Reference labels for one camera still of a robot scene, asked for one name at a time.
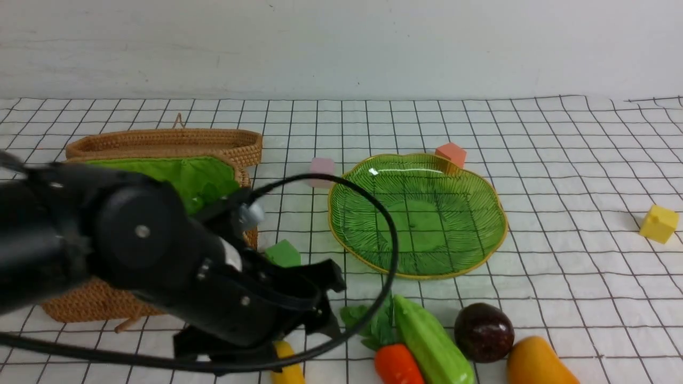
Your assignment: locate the orange yellow mango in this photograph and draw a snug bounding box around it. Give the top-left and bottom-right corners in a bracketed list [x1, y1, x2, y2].
[506, 335, 580, 383]

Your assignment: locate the green basket lining cloth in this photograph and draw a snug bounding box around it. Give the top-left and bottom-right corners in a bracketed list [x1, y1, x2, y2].
[83, 156, 249, 214]

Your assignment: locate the yellow banana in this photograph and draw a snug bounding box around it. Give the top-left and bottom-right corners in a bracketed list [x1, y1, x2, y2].
[271, 340, 306, 384]

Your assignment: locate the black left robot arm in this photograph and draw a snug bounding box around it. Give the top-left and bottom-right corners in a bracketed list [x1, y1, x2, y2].
[2, 151, 351, 376]

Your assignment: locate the dark purple passion fruit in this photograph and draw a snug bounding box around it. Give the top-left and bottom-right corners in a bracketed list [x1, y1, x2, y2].
[454, 303, 515, 364]

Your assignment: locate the yellow foam cube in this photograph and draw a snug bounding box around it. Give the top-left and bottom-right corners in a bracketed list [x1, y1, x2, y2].
[639, 205, 680, 244]

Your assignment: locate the green glass leaf plate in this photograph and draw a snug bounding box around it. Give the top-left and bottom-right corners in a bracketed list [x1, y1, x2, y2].
[328, 153, 509, 280]

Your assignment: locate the green foam cube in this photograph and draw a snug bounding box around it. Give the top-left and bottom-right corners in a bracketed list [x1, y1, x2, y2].
[264, 239, 301, 268]

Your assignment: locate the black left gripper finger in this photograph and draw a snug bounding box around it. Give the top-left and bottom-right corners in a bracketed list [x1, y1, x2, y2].
[288, 259, 347, 293]

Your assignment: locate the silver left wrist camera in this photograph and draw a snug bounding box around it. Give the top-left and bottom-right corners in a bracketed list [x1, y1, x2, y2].
[197, 188, 266, 233]

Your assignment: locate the orange carrot with leaves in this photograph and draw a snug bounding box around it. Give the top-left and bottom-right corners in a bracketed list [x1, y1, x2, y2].
[358, 295, 425, 383]

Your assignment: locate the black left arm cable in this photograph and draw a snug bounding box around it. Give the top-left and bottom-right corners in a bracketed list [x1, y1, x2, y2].
[0, 174, 399, 373]

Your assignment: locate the pink foam cube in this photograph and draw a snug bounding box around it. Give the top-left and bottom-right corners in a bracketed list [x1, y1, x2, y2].
[307, 157, 335, 189]

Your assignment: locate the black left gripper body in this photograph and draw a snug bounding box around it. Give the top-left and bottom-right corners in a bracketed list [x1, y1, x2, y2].
[172, 240, 321, 369]

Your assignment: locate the light green cucumber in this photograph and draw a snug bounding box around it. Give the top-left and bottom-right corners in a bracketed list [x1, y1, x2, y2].
[393, 295, 476, 383]

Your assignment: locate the white grid tablecloth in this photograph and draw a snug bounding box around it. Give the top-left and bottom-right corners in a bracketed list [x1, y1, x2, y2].
[1, 95, 682, 383]

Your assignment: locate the orange foam cube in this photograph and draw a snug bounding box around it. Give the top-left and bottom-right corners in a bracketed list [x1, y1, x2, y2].
[435, 142, 467, 169]

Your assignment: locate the woven rattan basket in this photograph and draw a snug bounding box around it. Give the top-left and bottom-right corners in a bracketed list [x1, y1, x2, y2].
[42, 154, 251, 330]

